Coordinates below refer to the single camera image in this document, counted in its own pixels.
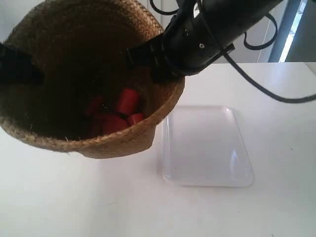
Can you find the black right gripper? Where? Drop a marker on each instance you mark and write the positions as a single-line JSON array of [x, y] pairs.
[[189, 44]]

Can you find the brown woven basket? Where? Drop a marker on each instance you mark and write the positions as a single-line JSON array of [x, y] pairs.
[[80, 46]]

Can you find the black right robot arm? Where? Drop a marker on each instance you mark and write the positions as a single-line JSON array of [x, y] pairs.
[[245, 13]]

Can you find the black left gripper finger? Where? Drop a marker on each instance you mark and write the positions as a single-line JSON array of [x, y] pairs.
[[16, 67]]

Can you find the red cylinder right small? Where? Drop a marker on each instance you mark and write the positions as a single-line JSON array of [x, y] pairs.
[[134, 119]]

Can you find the red cylinder upper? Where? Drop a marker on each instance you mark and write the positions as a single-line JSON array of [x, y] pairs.
[[127, 102]]

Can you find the red cylinder lower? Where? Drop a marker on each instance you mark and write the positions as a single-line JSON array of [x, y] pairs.
[[104, 124]]

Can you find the dark red object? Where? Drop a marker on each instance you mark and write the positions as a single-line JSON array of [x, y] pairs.
[[93, 106]]

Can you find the white plastic tray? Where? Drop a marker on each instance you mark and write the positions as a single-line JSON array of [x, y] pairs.
[[202, 146]]

